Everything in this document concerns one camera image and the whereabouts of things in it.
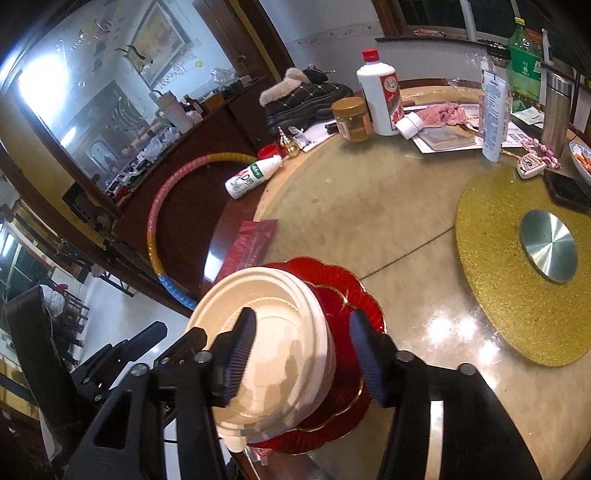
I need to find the red packet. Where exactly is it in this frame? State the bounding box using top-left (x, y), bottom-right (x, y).
top-left (221, 220), bottom-right (279, 283)

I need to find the green plastic bottle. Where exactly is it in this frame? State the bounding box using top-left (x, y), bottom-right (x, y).
top-left (508, 17), bottom-right (542, 109)

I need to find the black phone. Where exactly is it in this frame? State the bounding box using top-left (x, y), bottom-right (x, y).
top-left (542, 170), bottom-right (591, 208)

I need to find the framed wall painting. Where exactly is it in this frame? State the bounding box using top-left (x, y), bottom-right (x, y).
top-left (127, 0), bottom-right (188, 88)

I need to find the steel turntable disc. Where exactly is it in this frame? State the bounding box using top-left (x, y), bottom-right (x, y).
top-left (519, 209), bottom-right (579, 283)

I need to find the white blue-print tube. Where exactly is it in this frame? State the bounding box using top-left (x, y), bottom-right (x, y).
top-left (480, 70), bottom-right (512, 163)

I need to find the white tumbler with handle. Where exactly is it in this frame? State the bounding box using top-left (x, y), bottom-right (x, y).
top-left (154, 91), bottom-right (194, 134)

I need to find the white paper sheet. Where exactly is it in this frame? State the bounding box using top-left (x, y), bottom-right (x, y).
top-left (302, 121), bottom-right (342, 149)

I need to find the picture booklet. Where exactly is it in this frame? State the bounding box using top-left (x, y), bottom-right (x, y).
top-left (412, 126), bottom-right (483, 154)

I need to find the black quilted fur-trimmed jacket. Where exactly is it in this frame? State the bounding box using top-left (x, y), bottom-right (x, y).
top-left (259, 66), bottom-right (356, 125)

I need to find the steel thermos flask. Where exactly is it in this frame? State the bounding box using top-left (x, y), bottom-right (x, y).
top-left (541, 71), bottom-right (575, 160)

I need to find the small clear plastic packet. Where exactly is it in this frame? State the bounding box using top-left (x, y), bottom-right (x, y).
top-left (288, 126), bottom-right (315, 152)

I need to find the white milk bottle green label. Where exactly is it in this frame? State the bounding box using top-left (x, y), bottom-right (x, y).
top-left (225, 154), bottom-right (283, 200)

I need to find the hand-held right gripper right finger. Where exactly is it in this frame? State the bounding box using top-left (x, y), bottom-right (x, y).
top-left (348, 309), bottom-right (543, 480)

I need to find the wooden door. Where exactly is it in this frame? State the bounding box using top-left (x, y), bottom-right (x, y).
top-left (194, 0), bottom-right (296, 81)

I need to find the peanut butter jar gold lid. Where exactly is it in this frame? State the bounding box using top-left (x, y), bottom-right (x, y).
top-left (331, 97), bottom-right (374, 143)

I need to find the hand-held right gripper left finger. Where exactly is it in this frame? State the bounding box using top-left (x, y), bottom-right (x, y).
top-left (65, 307), bottom-right (258, 480)

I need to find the clear jar black lid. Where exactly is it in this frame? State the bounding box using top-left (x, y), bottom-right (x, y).
top-left (486, 44), bottom-right (512, 77)

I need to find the gold bell ornament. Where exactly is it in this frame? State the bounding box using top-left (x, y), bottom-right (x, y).
top-left (277, 127), bottom-right (300, 160)

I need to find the white liquor bottle red cap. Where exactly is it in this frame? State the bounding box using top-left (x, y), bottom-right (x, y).
top-left (356, 48), bottom-right (403, 137)

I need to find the black chair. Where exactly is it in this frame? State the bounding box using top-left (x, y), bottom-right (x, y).
top-left (4, 285), bottom-right (93, 444)

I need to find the pink cloth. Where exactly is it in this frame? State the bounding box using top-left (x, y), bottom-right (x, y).
top-left (413, 102), bottom-right (469, 127)

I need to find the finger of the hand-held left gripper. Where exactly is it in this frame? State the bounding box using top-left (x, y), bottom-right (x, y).
top-left (154, 326), bottom-right (217, 373)
top-left (124, 322), bottom-right (168, 363)

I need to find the blue-rimmed plate with food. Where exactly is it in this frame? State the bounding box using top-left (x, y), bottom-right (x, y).
top-left (569, 141), bottom-right (591, 185)

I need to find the dark wooden-framed window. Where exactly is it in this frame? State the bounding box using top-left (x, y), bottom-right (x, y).
top-left (374, 0), bottom-right (591, 44)

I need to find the pink bead string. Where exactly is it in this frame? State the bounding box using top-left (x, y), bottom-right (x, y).
top-left (521, 137), bottom-right (561, 169)

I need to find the colourful hula hoop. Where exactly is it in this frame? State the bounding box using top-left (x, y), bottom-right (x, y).
top-left (147, 152), bottom-right (259, 311)

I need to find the white green paper leaflet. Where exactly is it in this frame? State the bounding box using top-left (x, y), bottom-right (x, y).
top-left (512, 107), bottom-right (544, 126)

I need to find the white car key fob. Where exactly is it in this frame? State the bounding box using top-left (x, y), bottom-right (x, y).
top-left (516, 154), bottom-right (546, 180)

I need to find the red printed plastic plate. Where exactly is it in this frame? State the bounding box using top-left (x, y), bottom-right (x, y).
top-left (252, 257), bottom-right (387, 455)

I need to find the cream ribbed plastic bowl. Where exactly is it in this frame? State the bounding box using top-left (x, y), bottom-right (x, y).
top-left (188, 267), bottom-right (337, 430)
top-left (295, 332), bottom-right (338, 416)

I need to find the dark wooden sideboard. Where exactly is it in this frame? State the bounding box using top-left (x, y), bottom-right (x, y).
top-left (111, 76), bottom-right (278, 305)

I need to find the gold glitter round mat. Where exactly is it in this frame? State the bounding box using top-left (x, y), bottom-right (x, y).
top-left (455, 165), bottom-right (591, 367)

